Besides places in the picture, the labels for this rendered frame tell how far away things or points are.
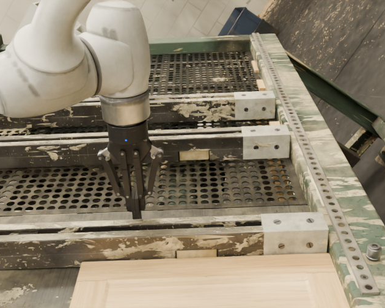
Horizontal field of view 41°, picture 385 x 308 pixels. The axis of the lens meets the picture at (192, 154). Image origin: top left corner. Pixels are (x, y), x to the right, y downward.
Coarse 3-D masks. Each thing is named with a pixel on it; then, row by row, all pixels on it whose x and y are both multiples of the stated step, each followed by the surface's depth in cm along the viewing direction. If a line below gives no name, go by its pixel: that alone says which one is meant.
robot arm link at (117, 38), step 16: (96, 16) 84; (112, 16) 84; (128, 16) 84; (96, 32) 85; (112, 32) 84; (128, 32) 85; (144, 32) 88; (96, 48) 83; (112, 48) 84; (128, 48) 85; (144, 48) 88; (96, 64) 82; (112, 64) 84; (128, 64) 86; (144, 64) 89; (112, 80) 85; (128, 80) 87; (144, 80) 90; (112, 96) 90; (128, 96) 90
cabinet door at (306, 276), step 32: (256, 256) 102; (288, 256) 101; (320, 256) 101; (96, 288) 95; (128, 288) 95; (160, 288) 95; (192, 288) 95; (224, 288) 94; (256, 288) 94; (288, 288) 94; (320, 288) 93
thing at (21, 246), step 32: (0, 224) 105; (32, 224) 105; (64, 224) 105; (96, 224) 104; (128, 224) 104; (160, 224) 104; (192, 224) 104; (224, 224) 104; (256, 224) 104; (288, 224) 102; (320, 224) 101; (0, 256) 102; (32, 256) 102; (64, 256) 102; (96, 256) 102; (128, 256) 102; (160, 256) 102; (224, 256) 102
